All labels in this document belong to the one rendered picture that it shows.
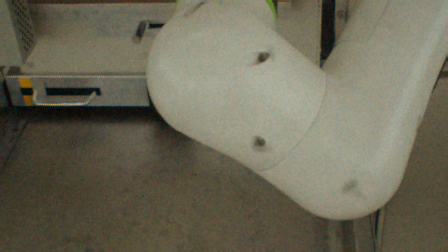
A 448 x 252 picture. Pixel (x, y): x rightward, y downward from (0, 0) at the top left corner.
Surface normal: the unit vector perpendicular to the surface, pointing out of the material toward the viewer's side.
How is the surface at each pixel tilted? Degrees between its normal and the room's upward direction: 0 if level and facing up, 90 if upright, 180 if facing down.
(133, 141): 0
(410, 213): 90
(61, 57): 90
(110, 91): 90
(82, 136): 0
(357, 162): 60
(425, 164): 90
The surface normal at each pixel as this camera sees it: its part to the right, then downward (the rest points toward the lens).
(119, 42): -0.07, 0.60
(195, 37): -0.23, -0.38
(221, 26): 0.07, -0.53
